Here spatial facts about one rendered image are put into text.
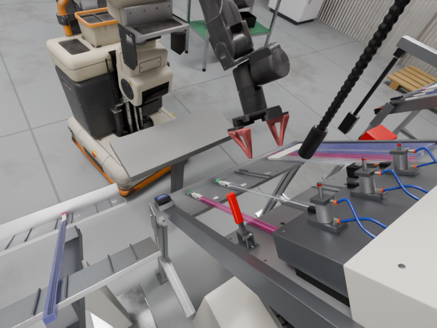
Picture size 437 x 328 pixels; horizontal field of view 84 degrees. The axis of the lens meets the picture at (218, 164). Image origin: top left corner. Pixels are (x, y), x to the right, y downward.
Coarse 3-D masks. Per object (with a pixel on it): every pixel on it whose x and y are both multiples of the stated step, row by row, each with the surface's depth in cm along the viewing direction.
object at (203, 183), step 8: (288, 144) 110; (272, 152) 106; (256, 160) 102; (232, 168) 96; (240, 168) 98; (216, 176) 93; (224, 176) 95; (192, 184) 89; (200, 184) 90; (208, 184) 91; (176, 192) 85; (184, 192) 87
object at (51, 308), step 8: (64, 224) 65; (64, 232) 60; (64, 240) 57; (56, 248) 52; (56, 256) 48; (56, 264) 45; (56, 272) 42; (56, 280) 40; (48, 288) 38; (56, 288) 37; (48, 296) 36; (56, 296) 36; (48, 304) 34; (56, 304) 34; (48, 312) 32; (56, 312) 33; (48, 320) 32
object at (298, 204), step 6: (228, 186) 82; (234, 186) 78; (240, 186) 77; (246, 192) 73; (252, 192) 70; (258, 192) 68; (264, 192) 67; (270, 198) 64; (276, 198) 61; (282, 198) 60; (288, 198) 59; (294, 204) 56; (300, 204) 55; (306, 204) 54; (312, 204) 53
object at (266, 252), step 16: (416, 160) 63; (432, 160) 60; (336, 176) 67; (304, 192) 63; (288, 208) 57; (272, 224) 52; (256, 240) 48; (272, 240) 46; (256, 256) 43; (272, 256) 42; (288, 272) 37; (304, 288) 33; (336, 304) 30
